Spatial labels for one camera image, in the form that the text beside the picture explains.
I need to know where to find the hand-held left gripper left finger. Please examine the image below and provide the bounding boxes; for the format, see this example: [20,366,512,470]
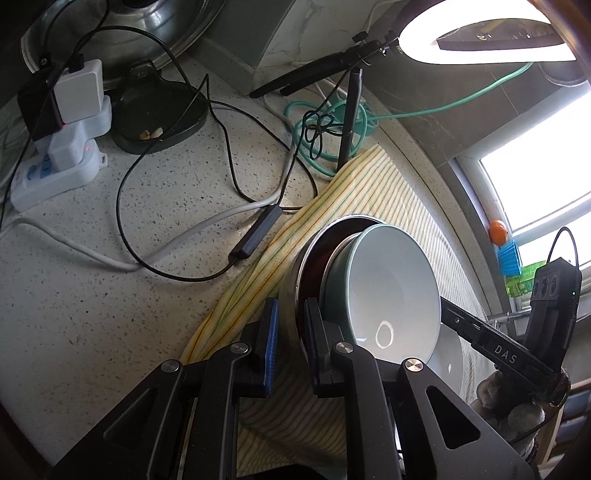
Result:
[48,298,281,480]

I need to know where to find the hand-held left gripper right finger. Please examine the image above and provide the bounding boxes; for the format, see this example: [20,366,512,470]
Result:
[302,296,527,480]

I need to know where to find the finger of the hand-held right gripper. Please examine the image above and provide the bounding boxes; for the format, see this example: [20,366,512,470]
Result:
[438,298,490,348]

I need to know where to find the large white leaf-print plate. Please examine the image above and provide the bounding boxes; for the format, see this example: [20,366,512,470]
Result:
[427,325,465,398]

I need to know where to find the large steel bowl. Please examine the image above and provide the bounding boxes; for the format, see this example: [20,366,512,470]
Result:
[281,213,386,365]

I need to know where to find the teal white bowl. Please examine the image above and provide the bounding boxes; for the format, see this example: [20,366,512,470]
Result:
[323,224,441,365]

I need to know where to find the person's right hand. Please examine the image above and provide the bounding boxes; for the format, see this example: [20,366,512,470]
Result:
[471,371,548,457]

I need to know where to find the chrome faucet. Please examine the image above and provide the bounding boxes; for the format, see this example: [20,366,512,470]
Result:
[489,310,532,324]

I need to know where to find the green dish soap bottle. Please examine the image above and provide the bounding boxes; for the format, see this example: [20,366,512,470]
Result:
[505,261,548,298]

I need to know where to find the blue ribbed cup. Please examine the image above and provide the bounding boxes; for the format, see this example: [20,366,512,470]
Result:
[498,242,523,277]

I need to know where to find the wooden shelf rack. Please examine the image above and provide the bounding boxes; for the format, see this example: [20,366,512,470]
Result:
[538,383,591,467]

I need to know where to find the window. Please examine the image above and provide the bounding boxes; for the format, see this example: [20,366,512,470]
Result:
[455,88,591,319]

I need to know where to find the yellow striped cloth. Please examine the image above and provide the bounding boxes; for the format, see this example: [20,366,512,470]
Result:
[178,143,509,480]

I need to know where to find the black tripod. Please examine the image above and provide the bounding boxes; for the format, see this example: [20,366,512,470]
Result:
[249,32,400,174]

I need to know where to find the black lid stand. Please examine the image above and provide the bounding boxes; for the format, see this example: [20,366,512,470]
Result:
[111,60,209,154]

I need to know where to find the white power strip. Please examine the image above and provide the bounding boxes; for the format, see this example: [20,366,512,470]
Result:
[9,134,109,212]

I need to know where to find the white power adapter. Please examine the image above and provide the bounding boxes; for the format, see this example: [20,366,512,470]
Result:
[52,58,103,125]

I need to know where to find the steel pot lid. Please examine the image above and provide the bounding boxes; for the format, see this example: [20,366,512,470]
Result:
[21,0,227,93]

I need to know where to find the black inline cable box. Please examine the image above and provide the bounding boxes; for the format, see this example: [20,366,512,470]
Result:
[229,205,282,260]

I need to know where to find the white cable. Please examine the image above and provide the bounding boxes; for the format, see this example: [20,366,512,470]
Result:
[0,134,298,274]

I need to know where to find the black cable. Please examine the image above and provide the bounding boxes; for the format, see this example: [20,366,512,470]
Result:
[60,25,319,282]

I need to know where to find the teal power strip and cable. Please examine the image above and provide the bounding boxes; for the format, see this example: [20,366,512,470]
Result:
[283,60,536,178]

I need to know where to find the white ring light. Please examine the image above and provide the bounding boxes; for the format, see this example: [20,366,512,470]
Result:
[398,0,579,65]

